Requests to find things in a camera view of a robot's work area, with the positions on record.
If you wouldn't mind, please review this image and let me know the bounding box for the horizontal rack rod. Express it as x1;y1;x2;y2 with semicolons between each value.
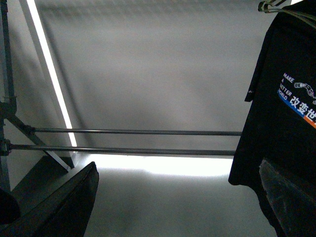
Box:
8;144;235;156
30;127;242;136

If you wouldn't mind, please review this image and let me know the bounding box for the lower horizontal rack rod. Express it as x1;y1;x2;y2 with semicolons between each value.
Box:
8;144;235;156

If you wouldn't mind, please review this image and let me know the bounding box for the upper horizontal rack rod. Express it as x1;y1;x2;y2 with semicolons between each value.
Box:
30;127;242;136

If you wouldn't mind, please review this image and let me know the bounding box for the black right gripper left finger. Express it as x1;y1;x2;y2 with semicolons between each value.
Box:
0;162;99;237

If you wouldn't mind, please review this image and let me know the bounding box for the grey metal drying rack frame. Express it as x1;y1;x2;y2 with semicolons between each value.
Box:
0;0;75;193

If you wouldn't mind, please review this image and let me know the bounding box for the black printed t-shirt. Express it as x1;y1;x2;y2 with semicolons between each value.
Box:
228;0;316;237

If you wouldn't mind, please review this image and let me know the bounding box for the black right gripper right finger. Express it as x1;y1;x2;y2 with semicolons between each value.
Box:
259;159;316;237

